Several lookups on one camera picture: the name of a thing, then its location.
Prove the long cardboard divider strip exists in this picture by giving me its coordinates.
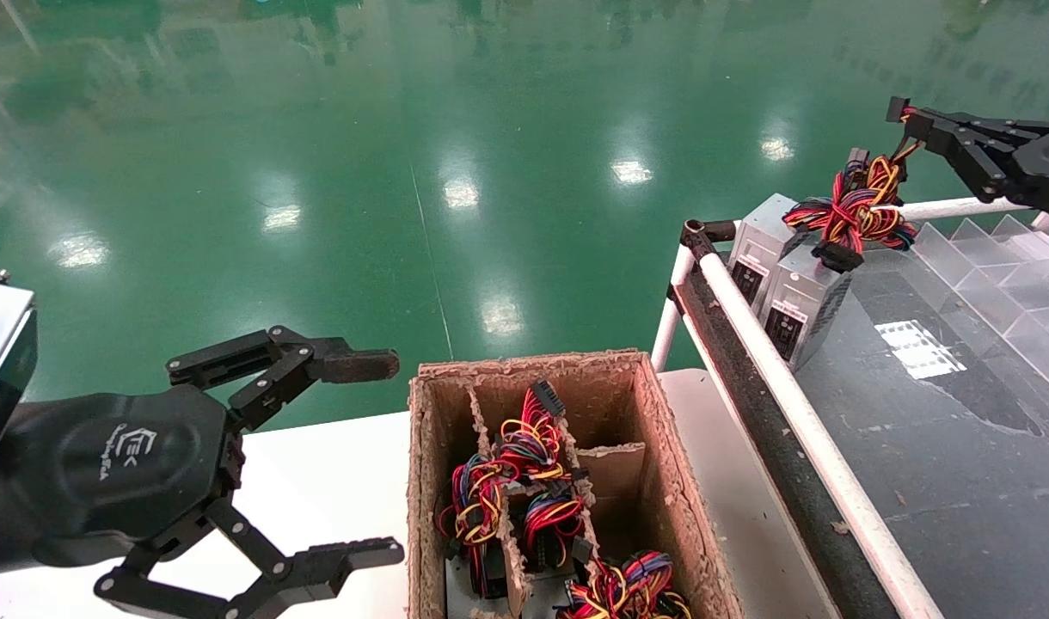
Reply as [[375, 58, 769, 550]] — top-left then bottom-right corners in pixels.
[[467, 384, 536, 619]]

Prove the silver power supply with wires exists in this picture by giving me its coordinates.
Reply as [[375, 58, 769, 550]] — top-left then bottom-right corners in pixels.
[[760, 96, 924, 373], [516, 486, 591, 573], [729, 193, 921, 308]]

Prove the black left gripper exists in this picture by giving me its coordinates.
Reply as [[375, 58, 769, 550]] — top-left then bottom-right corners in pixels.
[[13, 325, 405, 619]]

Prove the power supply wire bundle bottom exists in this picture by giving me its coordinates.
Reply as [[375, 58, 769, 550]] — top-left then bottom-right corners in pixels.
[[559, 550, 694, 619]]

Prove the white frame leg pipe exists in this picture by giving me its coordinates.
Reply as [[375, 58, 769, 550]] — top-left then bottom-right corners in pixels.
[[650, 245, 697, 372]]

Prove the power supply wire bundle centre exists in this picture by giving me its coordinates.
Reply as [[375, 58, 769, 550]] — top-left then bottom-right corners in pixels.
[[494, 379, 581, 484]]

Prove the brown cardboard box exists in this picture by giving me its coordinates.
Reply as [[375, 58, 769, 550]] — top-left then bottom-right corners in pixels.
[[407, 348, 745, 619]]

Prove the power supply wire bundle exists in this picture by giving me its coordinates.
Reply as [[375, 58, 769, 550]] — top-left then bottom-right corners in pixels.
[[494, 379, 581, 484], [436, 454, 522, 600], [559, 550, 694, 619]]

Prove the black pipe connector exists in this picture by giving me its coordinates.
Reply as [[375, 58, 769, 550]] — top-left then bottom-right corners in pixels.
[[681, 219, 739, 261]]

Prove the long white frame pipe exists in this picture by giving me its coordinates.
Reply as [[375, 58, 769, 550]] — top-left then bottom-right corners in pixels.
[[699, 252, 945, 619]]

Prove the clear acrylic divider rack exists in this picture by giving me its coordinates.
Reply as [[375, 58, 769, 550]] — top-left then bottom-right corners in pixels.
[[911, 217, 1049, 401]]

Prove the short cardboard divider panel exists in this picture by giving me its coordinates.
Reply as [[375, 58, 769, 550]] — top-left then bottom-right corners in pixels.
[[574, 442, 647, 518]]

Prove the power supply wire bundle left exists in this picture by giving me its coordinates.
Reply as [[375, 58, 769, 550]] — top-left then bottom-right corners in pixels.
[[436, 454, 522, 600]]

